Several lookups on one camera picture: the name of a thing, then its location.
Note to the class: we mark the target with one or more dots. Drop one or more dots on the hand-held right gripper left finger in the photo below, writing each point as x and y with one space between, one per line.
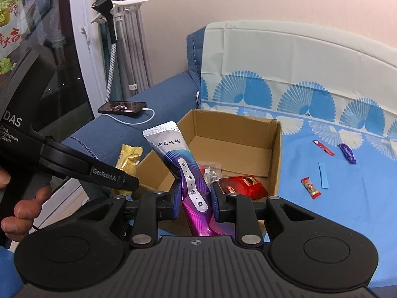
177 200

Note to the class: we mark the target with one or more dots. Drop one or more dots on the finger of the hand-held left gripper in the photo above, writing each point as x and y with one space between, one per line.
93 170

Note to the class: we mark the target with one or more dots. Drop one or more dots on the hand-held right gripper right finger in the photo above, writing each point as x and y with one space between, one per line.
215 203

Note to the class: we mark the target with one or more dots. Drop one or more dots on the clear bag of candies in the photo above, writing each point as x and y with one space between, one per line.
212 173

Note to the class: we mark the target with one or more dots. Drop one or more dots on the silver and purple pouch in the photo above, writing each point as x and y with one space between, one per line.
192 173

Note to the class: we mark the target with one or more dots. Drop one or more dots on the yellow snack packet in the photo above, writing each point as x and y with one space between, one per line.
128 160

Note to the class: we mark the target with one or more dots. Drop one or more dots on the cardboard box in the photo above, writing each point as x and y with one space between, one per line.
232 139

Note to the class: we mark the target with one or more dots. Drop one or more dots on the person's left hand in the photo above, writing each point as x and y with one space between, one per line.
26 209

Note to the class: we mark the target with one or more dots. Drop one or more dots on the festive window decal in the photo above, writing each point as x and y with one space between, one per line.
9 37

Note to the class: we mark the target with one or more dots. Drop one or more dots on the black smartphone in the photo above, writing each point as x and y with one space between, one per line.
124 108

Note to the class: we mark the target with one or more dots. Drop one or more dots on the white curtain clip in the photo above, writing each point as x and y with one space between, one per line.
132 86

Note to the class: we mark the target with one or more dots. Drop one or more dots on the blue fabric sofa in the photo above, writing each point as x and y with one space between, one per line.
155 96

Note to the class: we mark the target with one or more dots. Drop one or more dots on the small red snack bar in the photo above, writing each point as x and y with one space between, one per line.
311 188

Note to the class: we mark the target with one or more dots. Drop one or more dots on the blue strip packet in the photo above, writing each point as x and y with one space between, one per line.
324 177

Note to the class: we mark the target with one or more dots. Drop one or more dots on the slim red snack packet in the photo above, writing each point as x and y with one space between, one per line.
324 148

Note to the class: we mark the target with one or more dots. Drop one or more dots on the grey curtain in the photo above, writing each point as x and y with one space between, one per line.
136 52

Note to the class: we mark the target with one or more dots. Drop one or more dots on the purple candy wrapper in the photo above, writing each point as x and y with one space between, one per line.
348 152

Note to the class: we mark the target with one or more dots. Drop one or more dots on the white door frame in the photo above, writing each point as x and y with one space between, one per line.
86 52

